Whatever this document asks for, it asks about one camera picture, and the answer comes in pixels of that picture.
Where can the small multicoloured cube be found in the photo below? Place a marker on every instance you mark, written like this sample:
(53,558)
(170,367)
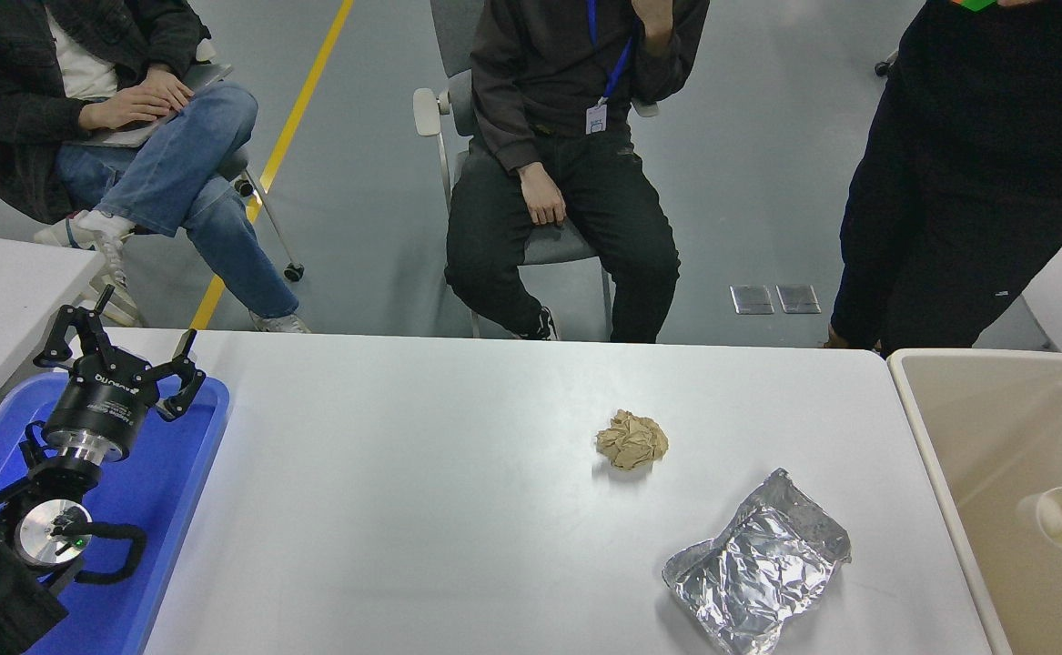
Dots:
(975,4)

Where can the grey chair with casters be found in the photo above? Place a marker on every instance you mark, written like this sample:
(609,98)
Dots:
(236,162)

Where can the grey laptop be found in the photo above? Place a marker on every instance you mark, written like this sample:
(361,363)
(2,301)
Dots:
(207,75)

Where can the person's left hand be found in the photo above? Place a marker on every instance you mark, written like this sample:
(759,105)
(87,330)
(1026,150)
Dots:
(166,84)
(653,14)

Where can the blue plastic tray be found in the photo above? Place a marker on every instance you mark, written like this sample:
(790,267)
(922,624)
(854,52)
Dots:
(166,491)

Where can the person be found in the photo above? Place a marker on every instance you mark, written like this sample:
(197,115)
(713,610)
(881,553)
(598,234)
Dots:
(976,164)
(157,173)
(540,73)

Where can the metal floor outlet plate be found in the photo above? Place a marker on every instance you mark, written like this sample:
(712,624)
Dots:
(753,299)
(798,298)

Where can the person's right hand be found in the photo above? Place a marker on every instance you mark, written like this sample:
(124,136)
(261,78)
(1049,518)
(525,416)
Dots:
(544,196)
(126,107)

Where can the silver foil tray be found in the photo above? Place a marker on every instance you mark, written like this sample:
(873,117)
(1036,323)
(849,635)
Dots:
(753,569)

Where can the grey chair white armrests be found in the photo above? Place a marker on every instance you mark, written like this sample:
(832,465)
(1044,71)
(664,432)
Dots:
(428,109)

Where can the tan paper ball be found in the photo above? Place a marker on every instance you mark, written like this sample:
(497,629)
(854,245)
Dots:
(632,440)

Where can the large pale plastic bin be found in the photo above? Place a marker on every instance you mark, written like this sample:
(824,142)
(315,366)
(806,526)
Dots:
(986,437)

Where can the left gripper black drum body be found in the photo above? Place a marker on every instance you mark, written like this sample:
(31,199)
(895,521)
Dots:
(98,400)

